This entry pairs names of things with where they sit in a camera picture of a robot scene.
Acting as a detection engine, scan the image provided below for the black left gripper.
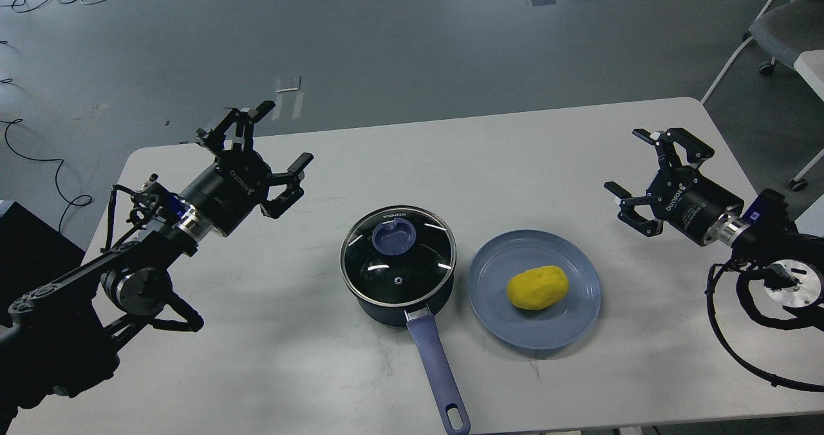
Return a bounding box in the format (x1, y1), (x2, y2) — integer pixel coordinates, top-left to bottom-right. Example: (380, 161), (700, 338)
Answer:
(178, 100), (314, 237)

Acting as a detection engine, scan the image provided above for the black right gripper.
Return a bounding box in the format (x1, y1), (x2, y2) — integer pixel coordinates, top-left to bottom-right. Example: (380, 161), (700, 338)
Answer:
(603, 127), (744, 246)

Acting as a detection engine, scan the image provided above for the yellow potato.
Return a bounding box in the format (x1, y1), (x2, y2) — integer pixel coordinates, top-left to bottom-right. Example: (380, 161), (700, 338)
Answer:
(506, 265), (569, 311)

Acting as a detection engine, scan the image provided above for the glass lid with purple knob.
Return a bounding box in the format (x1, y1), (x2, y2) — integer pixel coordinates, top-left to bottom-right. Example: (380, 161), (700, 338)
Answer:
(339, 205), (456, 307)

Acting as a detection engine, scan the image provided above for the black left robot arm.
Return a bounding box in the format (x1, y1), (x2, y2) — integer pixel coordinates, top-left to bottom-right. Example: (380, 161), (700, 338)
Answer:
(2, 100), (313, 433)

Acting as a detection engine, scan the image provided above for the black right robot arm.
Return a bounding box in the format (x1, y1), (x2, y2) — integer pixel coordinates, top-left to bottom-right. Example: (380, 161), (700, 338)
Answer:
(604, 128), (822, 392)

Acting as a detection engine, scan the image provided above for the blue plate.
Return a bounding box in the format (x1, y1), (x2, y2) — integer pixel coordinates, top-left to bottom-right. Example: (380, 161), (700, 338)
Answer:
(466, 229), (601, 351)

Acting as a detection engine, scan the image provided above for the grey office chair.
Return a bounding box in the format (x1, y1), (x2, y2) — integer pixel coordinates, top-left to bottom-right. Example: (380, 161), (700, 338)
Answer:
(700, 0), (824, 192)

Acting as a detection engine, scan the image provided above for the black box at left edge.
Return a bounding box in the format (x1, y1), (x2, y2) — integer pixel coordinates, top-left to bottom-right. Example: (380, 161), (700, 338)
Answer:
(1, 200), (86, 328)

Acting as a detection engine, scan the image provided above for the black floor cable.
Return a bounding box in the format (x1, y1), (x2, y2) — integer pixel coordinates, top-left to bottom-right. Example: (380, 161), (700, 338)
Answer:
(0, 118), (94, 233)

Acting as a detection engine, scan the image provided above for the dark pot with purple handle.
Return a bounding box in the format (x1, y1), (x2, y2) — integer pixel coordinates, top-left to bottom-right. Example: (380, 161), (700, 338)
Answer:
(339, 205), (472, 435)

